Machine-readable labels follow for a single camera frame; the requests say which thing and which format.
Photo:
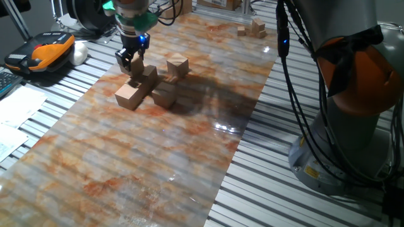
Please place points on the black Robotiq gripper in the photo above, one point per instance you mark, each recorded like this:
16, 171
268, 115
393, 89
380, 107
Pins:
135, 42

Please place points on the black sleeved forearm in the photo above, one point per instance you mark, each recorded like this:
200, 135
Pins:
14, 6

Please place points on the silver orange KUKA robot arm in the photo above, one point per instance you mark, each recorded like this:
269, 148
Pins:
347, 25

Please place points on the white rounded object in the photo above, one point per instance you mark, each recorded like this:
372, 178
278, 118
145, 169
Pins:
79, 53

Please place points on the black round machine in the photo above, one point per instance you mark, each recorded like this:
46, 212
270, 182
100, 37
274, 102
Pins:
88, 14

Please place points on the orange black teach pendant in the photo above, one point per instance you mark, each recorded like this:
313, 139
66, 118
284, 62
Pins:
47, 52

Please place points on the thin metal tripod leg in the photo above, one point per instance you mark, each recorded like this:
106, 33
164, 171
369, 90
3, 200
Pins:
57, 9

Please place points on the brown cardboard box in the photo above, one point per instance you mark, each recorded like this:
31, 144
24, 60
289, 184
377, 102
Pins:
217, 3

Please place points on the orange grey marble mat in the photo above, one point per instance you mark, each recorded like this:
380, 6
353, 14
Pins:
158, 173

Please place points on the grey metal stand bar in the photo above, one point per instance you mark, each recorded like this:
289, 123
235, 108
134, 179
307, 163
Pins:
17, 20

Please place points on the white paper sheet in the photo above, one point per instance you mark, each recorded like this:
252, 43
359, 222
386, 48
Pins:
9, 140
19, 105

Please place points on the black keyboard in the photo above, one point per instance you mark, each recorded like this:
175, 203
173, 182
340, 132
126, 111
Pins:
8, 82

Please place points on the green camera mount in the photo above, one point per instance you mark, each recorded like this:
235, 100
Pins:
146, 22

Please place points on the aluminium frame post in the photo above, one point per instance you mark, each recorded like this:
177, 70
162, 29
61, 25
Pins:
247, 6

